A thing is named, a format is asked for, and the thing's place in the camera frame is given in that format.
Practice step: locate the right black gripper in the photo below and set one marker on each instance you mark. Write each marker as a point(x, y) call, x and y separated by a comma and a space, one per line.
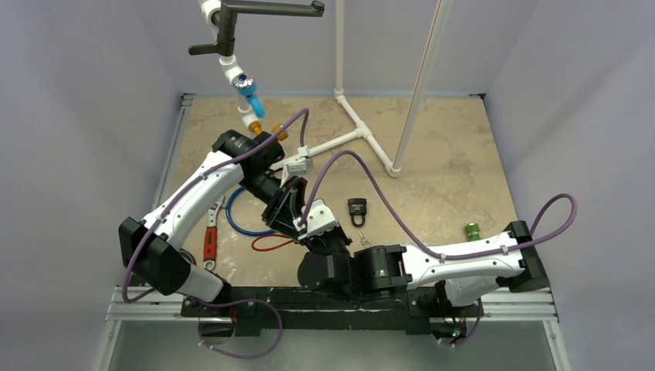
point(317, 239)

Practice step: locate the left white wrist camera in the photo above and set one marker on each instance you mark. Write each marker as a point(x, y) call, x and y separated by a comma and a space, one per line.
point(299, 164)

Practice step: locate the black padlock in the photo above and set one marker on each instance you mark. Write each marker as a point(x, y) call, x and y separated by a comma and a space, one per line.
point(357, 209)

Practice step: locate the red handled adjustable wrench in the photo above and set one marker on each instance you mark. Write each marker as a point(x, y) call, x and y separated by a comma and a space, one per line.
point(211, 236)

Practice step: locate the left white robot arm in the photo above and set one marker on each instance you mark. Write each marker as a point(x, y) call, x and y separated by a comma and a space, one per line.
point(150, 245)

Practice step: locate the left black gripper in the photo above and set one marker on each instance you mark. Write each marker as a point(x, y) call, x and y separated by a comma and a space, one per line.
point(286, 205)

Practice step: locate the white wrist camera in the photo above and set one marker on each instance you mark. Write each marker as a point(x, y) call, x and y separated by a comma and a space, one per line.
point(320, 220)
point(299, 164)

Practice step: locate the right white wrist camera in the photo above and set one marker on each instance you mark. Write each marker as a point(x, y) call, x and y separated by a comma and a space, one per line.
point(320, 220)

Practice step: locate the green cylinder object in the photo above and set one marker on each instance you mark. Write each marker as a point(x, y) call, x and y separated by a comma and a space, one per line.
point(472, 231)

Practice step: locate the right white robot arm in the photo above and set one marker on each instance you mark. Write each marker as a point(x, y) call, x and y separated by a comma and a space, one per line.
point(466, 270)

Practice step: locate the blue valve fitting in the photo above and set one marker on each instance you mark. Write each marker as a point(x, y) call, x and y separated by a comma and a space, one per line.
point(245, 85)

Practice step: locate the orange brass valve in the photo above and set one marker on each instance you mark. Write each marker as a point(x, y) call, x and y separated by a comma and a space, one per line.
point(256, 128)

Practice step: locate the blue cable lock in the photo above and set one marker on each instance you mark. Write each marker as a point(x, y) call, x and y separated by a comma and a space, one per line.
point(229, 217)

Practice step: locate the red cable padlock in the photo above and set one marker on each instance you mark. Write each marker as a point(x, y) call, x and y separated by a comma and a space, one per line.
point(270, 242)

